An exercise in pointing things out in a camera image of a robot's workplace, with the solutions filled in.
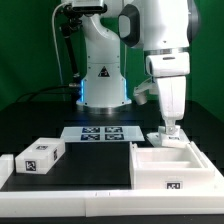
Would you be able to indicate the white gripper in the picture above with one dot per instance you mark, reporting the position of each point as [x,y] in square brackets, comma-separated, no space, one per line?
[169,72]

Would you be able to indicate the white cabinet door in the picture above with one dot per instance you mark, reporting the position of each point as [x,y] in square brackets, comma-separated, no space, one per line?
[176,140]
[156,139]

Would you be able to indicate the white cabinet body box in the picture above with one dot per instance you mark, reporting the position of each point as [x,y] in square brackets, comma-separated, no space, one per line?
[170,168]

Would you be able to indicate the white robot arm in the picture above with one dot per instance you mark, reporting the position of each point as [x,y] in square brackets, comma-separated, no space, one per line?
[163,30]

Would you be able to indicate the white cabinet top block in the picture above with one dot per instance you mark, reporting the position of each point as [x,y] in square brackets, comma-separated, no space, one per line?
[40,156]

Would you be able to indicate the white fiducial marker sheet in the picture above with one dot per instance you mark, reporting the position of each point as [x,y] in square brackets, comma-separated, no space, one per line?
[102,134]

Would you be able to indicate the white L-shaped obstacle wall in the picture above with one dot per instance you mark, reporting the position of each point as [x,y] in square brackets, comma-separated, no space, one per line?
[113,202]

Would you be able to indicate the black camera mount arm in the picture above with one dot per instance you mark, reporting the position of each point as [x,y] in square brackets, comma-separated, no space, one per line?
[74,11]

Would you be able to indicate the white wall piece left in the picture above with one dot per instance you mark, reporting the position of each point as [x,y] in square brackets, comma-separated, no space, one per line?
[6,168]

